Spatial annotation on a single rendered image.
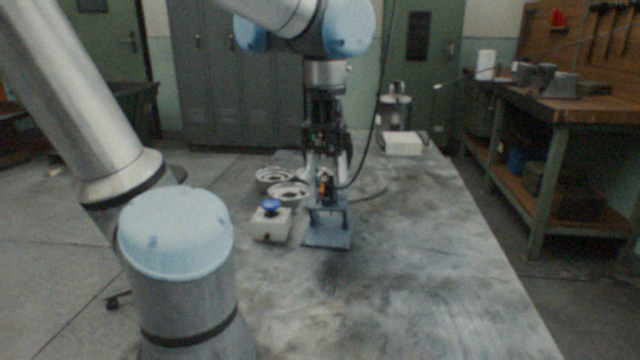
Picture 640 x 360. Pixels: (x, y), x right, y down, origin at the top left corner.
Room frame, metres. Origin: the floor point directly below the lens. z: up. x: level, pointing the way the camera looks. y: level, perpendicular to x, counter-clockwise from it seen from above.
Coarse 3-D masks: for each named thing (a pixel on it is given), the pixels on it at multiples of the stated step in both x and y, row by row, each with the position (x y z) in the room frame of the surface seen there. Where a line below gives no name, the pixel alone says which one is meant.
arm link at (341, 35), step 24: (216, 0) 0.43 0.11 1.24; (240, 0) 0.43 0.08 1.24; (264, 0) 0.44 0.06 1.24; (288, 0) 0.45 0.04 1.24; (312, 0) 0.47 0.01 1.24; (336, 0) 0.48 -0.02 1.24; (360, 0) 0.49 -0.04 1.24; (264, 24) 0.46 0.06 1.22; (288, 24) 0.46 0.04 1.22; (312, 24) 0.48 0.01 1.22; (336, 24) 0.47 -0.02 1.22; (360, 24) 0.49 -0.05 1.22; (312, 48) 0.50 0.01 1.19; (336, 48) 0.48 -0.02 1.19; (360, 48) 0.49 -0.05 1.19
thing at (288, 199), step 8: (280, 184) 0.92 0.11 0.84; (288, 184) 0.92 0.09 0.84; (296, 184) 0.92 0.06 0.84; (272, 192) 0.89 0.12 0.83; (280, 192) 0.89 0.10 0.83; (288, 192) 0.89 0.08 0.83; (296, 192) 0.89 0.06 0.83; (280, 200) 0.82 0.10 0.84; (288, 200) 0.82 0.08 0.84; (296, 200) 0.83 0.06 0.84; (304, 200) 0.84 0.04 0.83; (296, 208) 0.83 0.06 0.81; (304, 208) 0.85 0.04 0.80
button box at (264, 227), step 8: (280, 208) 0.76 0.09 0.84; (288, 208) 0.76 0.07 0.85; (256, 216) 0.73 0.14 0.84; (264, 216) 0.73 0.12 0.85; (272, 216) 0.72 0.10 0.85; (280, 216) 0.73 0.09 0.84; (288, 216) 0.74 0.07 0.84; (256, 224) 0.70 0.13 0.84; (264, 224) 0.70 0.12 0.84; (272, 224) 0.70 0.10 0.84; (280, 224) 0.70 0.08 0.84; (288, 224) 0.74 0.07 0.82; (256, 232) 0.70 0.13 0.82; (264, 232) 0.70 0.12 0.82; (272, 232) 0.70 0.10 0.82; (280, 232) 0.70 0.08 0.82; (288, 232) 0.73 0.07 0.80; (264, 240) 0.70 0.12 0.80; (272, 240) 0.70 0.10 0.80; (280, 240) 0.70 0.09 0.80
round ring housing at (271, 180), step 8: (264, 168) 1.03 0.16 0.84; (272, 168) 1.04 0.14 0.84; (280, 168) 1.04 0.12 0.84; (256, 176) 0.97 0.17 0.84; (272, 176) 1.01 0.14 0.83; (280, 176) 1.00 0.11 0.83; (256, 184) 0.96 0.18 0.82; (264, 184) 0.94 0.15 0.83; (272, 184) 0.94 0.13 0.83; (264, 192) 0.95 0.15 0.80
